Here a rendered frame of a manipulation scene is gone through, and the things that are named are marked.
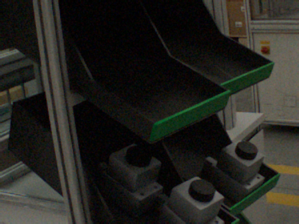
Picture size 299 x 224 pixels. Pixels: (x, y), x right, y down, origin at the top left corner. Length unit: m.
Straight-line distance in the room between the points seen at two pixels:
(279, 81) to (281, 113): 0.26
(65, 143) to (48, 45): 0.11
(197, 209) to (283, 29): 4.00
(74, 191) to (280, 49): 4.09
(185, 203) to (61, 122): 0.16
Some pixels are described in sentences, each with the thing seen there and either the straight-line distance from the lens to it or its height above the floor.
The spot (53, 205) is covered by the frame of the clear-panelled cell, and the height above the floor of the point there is 0.88.
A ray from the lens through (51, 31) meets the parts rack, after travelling 0.63.
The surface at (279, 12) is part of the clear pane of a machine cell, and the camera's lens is 4.64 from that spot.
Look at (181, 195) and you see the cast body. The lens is 0.69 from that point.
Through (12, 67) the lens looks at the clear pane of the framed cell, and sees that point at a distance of 1.65.
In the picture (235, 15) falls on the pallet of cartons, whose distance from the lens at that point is 8.87.
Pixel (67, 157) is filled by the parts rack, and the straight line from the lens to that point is 0.66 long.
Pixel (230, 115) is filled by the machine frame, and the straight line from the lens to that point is 2.21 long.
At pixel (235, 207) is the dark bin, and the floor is 1.21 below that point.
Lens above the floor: 1.54
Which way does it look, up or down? 15 degrees down
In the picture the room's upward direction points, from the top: 7 degrees counter-clockwise
